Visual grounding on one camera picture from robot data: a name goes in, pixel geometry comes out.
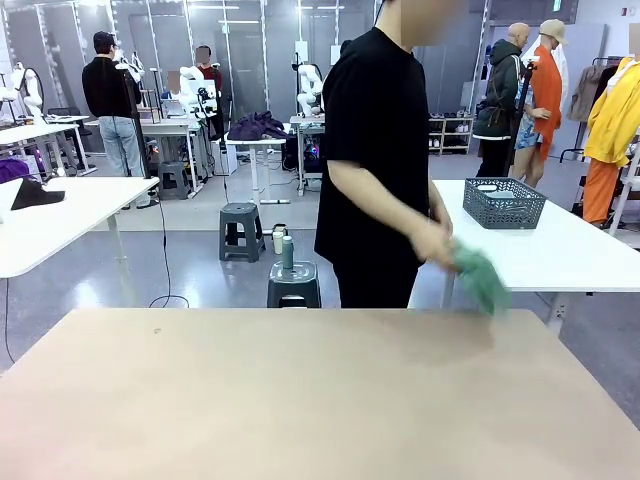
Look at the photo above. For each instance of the brown coat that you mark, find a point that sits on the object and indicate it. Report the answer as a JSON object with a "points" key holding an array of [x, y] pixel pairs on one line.
{"points": [[587, 95]]}

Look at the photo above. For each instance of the grey robot desk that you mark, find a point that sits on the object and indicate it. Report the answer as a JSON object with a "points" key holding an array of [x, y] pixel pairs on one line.
{"points": [[307, 125], [172, 127]]}

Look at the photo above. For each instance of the green bottle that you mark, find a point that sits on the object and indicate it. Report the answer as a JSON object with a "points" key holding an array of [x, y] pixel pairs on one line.
{"points": [[288, 255]]}

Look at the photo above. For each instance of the black clothes rack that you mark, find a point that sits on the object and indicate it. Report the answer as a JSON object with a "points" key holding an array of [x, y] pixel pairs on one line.
{"points": [[570, 150]]}

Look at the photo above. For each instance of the person in white top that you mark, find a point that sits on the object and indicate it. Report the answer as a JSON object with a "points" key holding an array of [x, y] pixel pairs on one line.
{"points": [[173, 90]]}

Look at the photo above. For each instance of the person's right hand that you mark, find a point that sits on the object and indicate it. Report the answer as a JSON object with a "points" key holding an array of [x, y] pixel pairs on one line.
{"points": [[432, 244]]}

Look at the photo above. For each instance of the grey plastic lattice basket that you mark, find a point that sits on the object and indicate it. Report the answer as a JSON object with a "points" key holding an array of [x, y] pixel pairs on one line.
{"points": [[500, 212]]}

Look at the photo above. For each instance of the person's left hand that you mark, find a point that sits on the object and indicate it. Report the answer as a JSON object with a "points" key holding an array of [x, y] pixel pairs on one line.
{"points": [[444, 220]]}

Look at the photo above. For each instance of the white shoe rack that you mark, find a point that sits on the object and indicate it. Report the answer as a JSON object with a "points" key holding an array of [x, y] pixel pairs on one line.
{"points": [[452, 132]]}

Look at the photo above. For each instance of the mannequin dark hooded jacket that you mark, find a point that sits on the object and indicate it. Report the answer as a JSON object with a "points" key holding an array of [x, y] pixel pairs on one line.
{"points": [[500, 100]]}

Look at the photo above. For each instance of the black tumbler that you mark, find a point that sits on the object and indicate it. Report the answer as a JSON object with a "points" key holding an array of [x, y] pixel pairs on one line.
{"points": [[281, 228]]}

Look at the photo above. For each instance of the purple cloth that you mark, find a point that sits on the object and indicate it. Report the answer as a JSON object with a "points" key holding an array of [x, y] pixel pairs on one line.
{"points": [[11, 171]]}

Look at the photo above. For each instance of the small white standing desk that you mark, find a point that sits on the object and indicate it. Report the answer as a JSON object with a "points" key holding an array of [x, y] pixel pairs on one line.
{"points": [[255, 165]]}

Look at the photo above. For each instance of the person in black t-shirt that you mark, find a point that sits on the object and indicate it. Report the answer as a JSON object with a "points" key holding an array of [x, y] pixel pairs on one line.
{"points": [[370, 125]]}

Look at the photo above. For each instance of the computer with coloured lights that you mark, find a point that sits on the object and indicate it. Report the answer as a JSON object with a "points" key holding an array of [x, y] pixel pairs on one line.
{"points": [[312, 150]]}

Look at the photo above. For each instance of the cream bottle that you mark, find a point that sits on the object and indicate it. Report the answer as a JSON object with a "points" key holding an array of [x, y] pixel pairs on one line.
{"points": [[277, 245]]}

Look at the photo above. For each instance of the black cloth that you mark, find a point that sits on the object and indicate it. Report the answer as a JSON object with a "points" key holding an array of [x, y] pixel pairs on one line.
{"points": [[35, 196]]}

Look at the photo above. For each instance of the purple clothes pile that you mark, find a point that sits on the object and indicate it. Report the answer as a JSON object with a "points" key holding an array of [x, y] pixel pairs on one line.
{"points": [[255, 127]]}

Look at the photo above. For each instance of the mannequin yellow jacket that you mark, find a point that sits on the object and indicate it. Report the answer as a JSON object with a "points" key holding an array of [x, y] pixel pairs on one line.
{"points": [[610, 120]]}

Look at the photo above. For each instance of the green towel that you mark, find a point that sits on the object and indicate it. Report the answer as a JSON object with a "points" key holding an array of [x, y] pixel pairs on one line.
{"points": [[480, 280]]}

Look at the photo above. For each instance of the person in red top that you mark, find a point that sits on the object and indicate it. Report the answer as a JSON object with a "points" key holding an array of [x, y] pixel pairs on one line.
{"points": [[207, 67]]}

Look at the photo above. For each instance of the dark grey plastic stool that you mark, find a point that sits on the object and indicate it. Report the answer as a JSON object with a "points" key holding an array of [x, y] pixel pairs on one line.
{"points": [[241, 215], [173, 175], [295, 290]]}

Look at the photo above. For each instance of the person's right forearm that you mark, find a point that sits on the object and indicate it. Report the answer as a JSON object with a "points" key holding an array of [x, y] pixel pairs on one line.
{"points": [[385, 210]]}

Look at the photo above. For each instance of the man black sweater blue jeans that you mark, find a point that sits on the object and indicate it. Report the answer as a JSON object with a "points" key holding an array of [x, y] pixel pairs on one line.
{"points": [[107, 90]]}

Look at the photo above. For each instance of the mannequin orange robe beige cap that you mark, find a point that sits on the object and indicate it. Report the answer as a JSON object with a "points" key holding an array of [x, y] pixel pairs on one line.
{"points": [[545, 90]]}

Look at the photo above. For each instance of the long white table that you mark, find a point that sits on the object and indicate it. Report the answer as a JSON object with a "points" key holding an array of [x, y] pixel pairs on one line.
{"points": [[30, 134]]}

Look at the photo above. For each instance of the large white table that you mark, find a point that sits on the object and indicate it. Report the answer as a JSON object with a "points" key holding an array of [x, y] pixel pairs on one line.
{"points": [[75, 220], [550, 250]]}

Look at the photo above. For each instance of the black tripod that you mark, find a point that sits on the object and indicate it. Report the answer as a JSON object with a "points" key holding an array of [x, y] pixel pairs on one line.
{"points": [[134, 130], [520, 100], [218, 120]]}

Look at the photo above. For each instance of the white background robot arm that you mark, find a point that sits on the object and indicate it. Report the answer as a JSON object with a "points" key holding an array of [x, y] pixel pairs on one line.
{"points": [[307, 95], [195, 87], [30, 95]]}

